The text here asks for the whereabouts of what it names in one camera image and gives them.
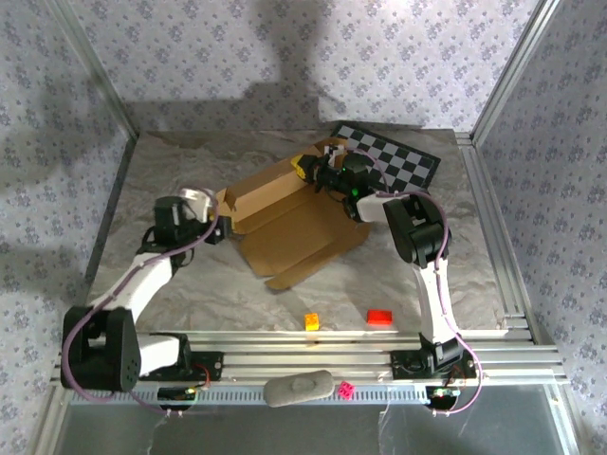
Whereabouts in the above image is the brown cardboard box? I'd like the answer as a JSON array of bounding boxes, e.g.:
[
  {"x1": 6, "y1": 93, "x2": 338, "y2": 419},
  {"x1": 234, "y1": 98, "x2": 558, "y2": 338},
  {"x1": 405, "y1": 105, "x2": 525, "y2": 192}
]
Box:
[{"x1": 213, "y1": 136, "x2": 372, "y2": 293}]

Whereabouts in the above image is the black white checkerboard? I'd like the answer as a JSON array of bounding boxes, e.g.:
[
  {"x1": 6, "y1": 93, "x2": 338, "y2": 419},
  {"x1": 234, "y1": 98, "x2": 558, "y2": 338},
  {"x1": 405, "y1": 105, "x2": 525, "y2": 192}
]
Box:
[{"x1": 330, "y1": 120, "x2": 441, "y2": 199}]

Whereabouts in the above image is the left small circuit board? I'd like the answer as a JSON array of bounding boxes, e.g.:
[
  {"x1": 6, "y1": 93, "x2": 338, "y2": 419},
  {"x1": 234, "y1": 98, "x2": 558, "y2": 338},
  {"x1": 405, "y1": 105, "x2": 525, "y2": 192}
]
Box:
[{"x1": 157, "y1": 386, "x2": 197, "y2": 411}]

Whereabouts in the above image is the small circuit board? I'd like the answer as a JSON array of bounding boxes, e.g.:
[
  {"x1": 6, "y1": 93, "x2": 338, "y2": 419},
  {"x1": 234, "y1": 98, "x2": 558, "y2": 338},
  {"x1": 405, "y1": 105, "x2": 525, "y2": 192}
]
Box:
[
  {"x1": 425, "y1": 384, "x2": 462, "y2": 410},
  {"x1": 157, "y1": 386, "x2": 197, "y2": 411}
]

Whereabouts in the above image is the grey oval stone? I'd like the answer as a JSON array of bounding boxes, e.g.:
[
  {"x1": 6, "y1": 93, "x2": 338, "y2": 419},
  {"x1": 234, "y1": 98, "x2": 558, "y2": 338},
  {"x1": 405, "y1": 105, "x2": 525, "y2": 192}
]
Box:
[{"x1": 263, "y1": 370, "x2": 334, "y2": 408}]

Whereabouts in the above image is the grey metal panel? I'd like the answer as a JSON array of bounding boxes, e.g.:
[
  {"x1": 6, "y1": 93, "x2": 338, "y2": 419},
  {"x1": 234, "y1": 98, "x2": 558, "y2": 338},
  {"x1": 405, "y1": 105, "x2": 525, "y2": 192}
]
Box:
[{"x1": 56, "y1": 405, "x2": 570, "y2": 455}]

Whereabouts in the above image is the right small circuit board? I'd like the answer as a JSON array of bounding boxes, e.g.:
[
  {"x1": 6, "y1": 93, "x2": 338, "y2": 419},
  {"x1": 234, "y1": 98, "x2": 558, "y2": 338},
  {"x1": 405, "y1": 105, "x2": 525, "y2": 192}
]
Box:
[{"x1": 425, "y1": 384, "x2": 462, "y2": 410}]

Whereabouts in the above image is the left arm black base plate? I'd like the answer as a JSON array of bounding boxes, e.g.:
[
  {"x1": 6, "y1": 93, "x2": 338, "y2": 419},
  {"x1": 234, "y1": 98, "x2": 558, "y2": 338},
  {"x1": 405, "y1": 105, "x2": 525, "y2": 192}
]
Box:
[{"x1": 141, "y1": 350, "x2": 225, "y2": 383}]

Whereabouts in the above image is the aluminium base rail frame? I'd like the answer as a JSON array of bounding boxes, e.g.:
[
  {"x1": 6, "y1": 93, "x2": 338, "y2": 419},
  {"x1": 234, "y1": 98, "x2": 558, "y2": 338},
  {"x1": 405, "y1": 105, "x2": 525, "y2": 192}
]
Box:
[{"x1": 49, "y1": 329, "x2": 570, "y2": 386}]

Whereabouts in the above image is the aluminium side rail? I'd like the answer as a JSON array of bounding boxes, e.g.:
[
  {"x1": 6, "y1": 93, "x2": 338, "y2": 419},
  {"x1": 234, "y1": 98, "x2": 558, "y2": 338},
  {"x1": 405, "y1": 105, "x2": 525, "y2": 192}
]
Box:
[{"x1": 457, "y1": 132, "x2": 542, "y2": 345}]

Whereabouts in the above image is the grey slotted cable duct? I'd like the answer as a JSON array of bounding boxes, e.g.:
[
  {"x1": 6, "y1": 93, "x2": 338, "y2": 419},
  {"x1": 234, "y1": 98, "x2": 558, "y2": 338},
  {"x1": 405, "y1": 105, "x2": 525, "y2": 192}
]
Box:
[{"x1": 65, "y1": 384, "x2": 431, "y2": 408}]

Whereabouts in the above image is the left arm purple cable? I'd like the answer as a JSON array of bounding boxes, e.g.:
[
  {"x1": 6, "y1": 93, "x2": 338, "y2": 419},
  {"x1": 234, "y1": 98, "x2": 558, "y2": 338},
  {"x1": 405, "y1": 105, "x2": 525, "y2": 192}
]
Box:
[{"x1": 60, "y1": 187, "x2": 222, "y2": 419}]

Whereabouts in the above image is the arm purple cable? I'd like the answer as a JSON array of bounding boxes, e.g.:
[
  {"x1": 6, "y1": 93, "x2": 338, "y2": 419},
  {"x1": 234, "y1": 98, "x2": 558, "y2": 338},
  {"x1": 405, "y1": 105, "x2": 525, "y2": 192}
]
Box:
[
  {"x1": 348, "y1": 149, "x2": 484, "y2": 418},
  {"x1": 60, "y1": 187, "x2": 222, "y2": 419}
]

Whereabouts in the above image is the left aluminium corner post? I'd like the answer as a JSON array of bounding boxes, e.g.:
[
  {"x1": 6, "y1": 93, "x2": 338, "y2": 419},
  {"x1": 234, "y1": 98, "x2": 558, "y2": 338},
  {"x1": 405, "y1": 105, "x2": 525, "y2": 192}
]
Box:
[{"x1": 46, "y1": 0, "x2": 141, "y2": 138}]

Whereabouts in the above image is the aluminium corner post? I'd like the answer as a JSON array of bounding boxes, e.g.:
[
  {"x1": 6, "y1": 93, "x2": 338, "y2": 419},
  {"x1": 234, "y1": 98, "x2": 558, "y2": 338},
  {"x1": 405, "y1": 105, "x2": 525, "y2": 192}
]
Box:
[
  {"x1": 46, "y1": 0, "x2": 141, "y2": 138},
  {"x1": 469, "y1": 0, "x2": 563, "y2": 139}
]

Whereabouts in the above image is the right aluminium corner post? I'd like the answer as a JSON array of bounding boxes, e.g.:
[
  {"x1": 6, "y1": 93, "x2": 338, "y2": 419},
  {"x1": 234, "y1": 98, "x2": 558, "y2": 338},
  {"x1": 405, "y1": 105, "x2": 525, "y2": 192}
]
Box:
[{"x1": 469, "y1": 0, "x2": 563, "y2": 139}]

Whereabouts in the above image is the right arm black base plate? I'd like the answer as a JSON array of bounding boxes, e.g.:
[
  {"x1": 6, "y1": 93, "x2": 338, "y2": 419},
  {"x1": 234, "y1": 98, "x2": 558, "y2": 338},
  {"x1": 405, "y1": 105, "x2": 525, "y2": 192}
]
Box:
[{"x1": 390, "y1": 349, "x2": 477, "y2": 380}]

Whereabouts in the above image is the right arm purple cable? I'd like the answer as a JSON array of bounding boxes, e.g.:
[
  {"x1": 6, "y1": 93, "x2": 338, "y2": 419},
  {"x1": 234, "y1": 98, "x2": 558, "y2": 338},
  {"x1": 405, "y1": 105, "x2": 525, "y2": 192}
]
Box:
[{"x1": 348, "y1": 149, "x2": 484, "y2": 418}]

